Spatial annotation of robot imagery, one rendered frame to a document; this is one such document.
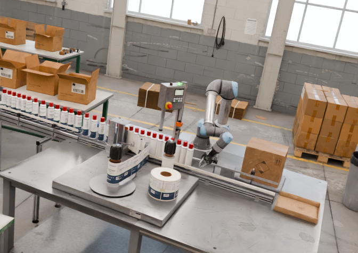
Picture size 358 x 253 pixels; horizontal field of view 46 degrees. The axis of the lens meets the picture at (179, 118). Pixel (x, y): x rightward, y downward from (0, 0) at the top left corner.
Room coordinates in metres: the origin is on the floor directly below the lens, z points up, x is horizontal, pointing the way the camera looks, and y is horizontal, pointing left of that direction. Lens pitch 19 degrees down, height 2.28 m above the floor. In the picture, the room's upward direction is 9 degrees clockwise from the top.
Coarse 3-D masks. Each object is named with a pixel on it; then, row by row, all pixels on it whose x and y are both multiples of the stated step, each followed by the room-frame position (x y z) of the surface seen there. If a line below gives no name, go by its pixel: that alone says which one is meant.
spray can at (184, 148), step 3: (186, 141) 3.03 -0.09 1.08; (183, 144) 3.01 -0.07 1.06; (186, 144) 3.01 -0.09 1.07; (183, 147) 3.00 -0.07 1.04; (186, 147) 3.01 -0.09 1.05; (183, 150) 2.99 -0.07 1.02; (186, 150) 3.00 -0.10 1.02; (180, 153) 3.02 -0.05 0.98; (183, 153) 2.99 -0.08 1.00; (180, 156) 3.01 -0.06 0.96; (183, 156) 2.99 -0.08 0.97; (180, 159) 3.00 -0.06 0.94; (183, 159) 2.99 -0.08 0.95; (180, 162) 3.00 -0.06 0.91; (183, 162) 2.99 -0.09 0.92
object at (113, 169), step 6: (114, 144) 2.53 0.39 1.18; (114, 150) 2.50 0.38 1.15; (120, 150) 2.51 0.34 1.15; (114, 156) 2.50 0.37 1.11; (120, 156) 2.51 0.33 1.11; (108, 162) 2.52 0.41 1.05; (114, 162) 2.51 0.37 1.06; (120, 162) 2.52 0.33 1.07; (108, 168) 2.51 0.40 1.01; (114, 168) 2.49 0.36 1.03; (108, 174) 2.50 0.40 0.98; (114, 174) 2.49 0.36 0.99; (108, 180) 2.50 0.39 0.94; (114, 180) 2.49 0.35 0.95; (114, 186) 2.49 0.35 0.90
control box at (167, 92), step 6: (162, 84) 3.12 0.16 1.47; (168, 84) 3.14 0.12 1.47; (174, 84) 3.17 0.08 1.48; (180, 84) 3.20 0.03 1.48; (162, 90) 3.11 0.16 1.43; (168, 90) 3.08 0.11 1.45; (174, 90) 3.11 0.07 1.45; (162, 96) 3.10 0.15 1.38; (168, 96) 3.08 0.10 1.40; (174, 96) 3.11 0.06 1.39; (180, 96) 3.15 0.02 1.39; (162, 102) 3.09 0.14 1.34; (168, 102) 3.09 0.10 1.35; (174, 102) 3.12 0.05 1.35; (180, 102) 3.15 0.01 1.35; (162, 108) 3.08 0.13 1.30; (174, 108) 3.12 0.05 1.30; (180, 108) 3.16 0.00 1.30
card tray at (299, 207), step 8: (280, 192) 2.89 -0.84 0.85; (280, 200) 2.80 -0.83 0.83; (288, 200) 2.82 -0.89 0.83; (296, 200) 2.84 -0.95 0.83; (304, 200) 2.83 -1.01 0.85; (312, 200) 2.81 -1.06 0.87; (280, 208) 2.63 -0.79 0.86; (288, 208) 2.70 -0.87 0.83; (296, 208) 2.72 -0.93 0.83; (304, 208) 2.74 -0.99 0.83; (312, 208) 2.75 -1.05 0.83; (296, 216) 2.59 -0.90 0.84; (304, 216) 2.58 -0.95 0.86; (312, 216) 2.64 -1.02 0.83
